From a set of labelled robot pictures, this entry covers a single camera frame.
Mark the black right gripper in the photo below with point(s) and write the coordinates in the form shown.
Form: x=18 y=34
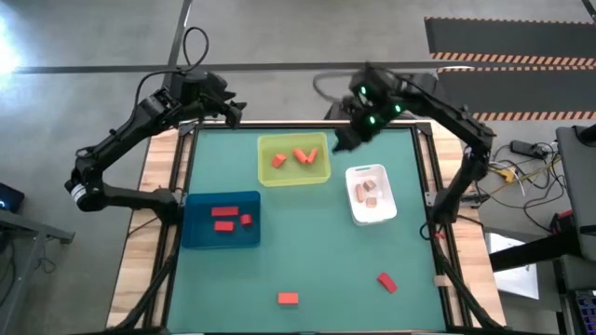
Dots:
x=365 y=111

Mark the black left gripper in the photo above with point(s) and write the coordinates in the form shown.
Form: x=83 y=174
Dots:
x=219 y=95

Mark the orange rectangular block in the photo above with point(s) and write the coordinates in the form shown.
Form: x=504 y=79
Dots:
x=301 y=156
x=288 y=298
x=312 y=155

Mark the tan wooden block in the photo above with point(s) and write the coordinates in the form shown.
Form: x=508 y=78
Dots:
x=369 y=185
x=359 y=193
x=371 y=202

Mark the long red block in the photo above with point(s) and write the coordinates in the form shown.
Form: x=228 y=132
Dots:
x=225 y=211

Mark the red rectangular block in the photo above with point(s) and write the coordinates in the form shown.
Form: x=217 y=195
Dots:
x=224 y=226
x=387 y=283

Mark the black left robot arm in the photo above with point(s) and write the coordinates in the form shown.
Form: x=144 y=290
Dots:
x=118 y=138

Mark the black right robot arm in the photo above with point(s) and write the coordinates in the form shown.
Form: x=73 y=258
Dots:
x=447 y=114

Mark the yellow translucent plastic bin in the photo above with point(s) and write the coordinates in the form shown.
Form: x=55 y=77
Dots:
x=291 y=177

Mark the white plastic bin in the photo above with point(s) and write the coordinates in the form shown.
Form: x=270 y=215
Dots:
x=372 y=216

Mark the blue plastic bin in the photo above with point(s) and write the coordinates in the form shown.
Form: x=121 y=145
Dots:
x=205 y=237

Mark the black power strip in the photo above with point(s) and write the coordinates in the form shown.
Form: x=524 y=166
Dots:
x=524 y=148

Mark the black floor mat striped edge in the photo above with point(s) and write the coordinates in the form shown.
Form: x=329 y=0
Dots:
x=512 y=37
x=517 y=90

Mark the white paper sheet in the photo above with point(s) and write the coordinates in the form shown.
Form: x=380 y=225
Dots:
x=517 y=279

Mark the red and black device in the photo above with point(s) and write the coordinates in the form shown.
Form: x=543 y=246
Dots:
x=563 y=215

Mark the grey equipment cart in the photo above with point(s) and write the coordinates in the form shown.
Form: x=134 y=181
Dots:
x=577 y=186

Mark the grey metal stand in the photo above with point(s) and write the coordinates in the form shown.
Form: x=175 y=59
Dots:
x=28 y=225

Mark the black box blue light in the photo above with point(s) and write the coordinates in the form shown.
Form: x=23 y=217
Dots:
x=9 y=197

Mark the computer keyboard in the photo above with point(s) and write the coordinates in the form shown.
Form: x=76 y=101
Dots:
x=587 y=307

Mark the black aluminium table frame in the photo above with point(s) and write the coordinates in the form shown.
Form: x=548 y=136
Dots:
x=288 y=124

